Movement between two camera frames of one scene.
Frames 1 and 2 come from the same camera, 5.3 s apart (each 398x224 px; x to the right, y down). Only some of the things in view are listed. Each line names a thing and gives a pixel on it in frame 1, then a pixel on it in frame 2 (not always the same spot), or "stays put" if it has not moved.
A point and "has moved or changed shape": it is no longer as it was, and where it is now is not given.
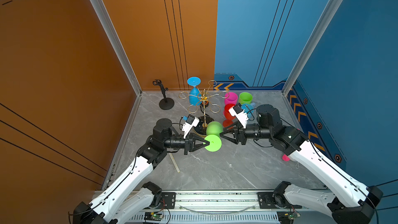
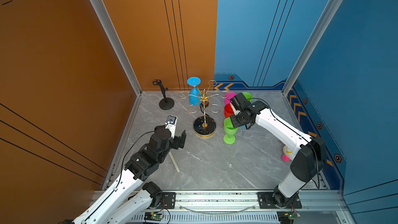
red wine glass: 228,117 stays put
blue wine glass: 195,98 stays put
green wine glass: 245,98 stays put
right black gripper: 240,133 → 234,123
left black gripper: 189,144 → 176,143
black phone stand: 167,103 stays put
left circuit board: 153,216 stays put
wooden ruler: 174,162 stays put
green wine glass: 213,129 has moved or changed shape
